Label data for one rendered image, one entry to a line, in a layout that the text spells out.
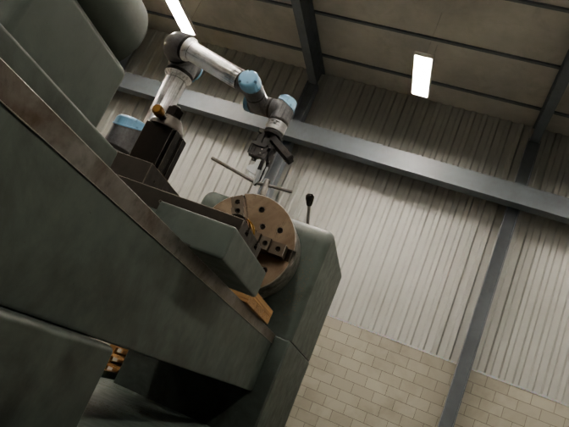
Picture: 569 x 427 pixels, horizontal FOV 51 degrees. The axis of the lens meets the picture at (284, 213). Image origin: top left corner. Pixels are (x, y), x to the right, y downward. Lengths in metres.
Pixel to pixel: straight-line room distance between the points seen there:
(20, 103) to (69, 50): 0.20
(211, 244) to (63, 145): 0.42
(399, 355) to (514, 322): 2.22
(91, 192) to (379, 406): 11.03
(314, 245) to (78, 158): 1.37
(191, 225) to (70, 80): 0.35
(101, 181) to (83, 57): 0.16
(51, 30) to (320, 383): 11.15
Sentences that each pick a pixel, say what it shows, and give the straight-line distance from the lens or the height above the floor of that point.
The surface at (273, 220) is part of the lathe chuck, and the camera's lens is 1.83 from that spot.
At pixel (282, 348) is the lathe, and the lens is 1.89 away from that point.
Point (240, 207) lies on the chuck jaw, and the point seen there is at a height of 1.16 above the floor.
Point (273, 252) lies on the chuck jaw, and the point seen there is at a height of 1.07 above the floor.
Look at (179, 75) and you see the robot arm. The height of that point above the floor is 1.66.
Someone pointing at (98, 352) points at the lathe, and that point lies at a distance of 0.79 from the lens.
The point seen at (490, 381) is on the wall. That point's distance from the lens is 11.79.
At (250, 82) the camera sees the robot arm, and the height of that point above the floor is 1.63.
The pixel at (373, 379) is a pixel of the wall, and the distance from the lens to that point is 11.65.
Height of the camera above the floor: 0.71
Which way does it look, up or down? 16 degrees up
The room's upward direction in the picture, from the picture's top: 23 degrees clockwise
